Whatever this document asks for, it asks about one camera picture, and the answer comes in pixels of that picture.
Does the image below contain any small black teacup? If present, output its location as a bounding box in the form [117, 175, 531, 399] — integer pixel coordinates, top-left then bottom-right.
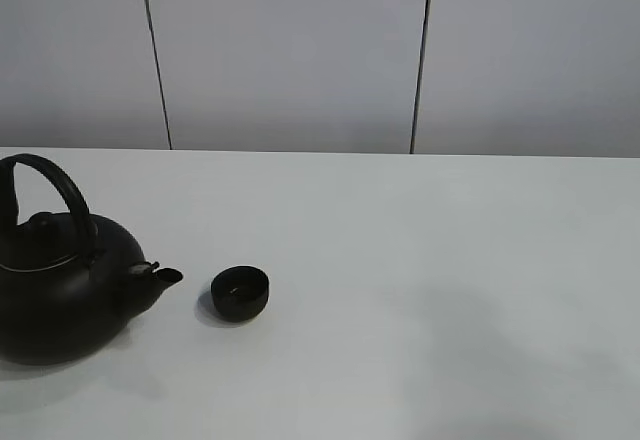
[210, 265, 270, 323]

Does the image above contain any black cast iron teapot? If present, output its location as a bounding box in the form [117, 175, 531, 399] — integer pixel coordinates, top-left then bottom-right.
[1, 153, 183, 366]

